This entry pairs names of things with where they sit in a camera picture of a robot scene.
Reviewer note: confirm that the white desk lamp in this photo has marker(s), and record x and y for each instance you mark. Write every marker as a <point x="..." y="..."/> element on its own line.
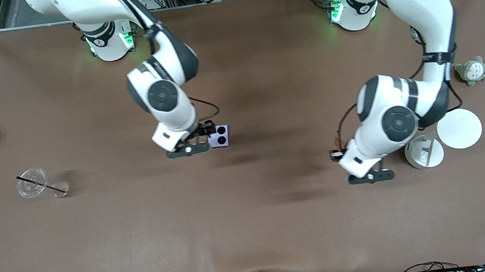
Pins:
<point x="458" y="129"/>

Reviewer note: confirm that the brown table mat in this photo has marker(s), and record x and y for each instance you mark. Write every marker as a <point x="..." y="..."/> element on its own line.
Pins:
<point x="252" y="221"/>

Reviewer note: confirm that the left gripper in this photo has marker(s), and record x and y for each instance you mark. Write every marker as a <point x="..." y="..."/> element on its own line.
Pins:
<point x="338" y="153"/>

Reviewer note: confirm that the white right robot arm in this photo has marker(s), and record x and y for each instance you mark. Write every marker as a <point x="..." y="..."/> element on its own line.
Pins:
<point x="162" y="95"/>

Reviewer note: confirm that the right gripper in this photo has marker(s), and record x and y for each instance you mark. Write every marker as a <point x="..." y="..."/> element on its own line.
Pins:
<point x="204" y="129"/>

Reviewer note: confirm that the black straw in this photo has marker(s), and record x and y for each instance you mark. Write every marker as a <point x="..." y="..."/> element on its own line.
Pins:
<point x="40" y="184"/>

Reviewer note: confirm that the small clear glass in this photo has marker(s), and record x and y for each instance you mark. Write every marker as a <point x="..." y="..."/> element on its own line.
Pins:
<point x="62" y="185"/>

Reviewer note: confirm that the brown lion statue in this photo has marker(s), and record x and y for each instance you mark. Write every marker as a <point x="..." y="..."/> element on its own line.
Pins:
<point x="340" y="142"/>

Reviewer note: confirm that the large clear glass cup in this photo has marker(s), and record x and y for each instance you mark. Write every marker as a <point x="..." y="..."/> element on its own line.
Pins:
<point x="29" y="190"/>

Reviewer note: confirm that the grey totoro plush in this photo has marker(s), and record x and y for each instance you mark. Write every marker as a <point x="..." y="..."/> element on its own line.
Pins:
<point x="471" y="71"/>

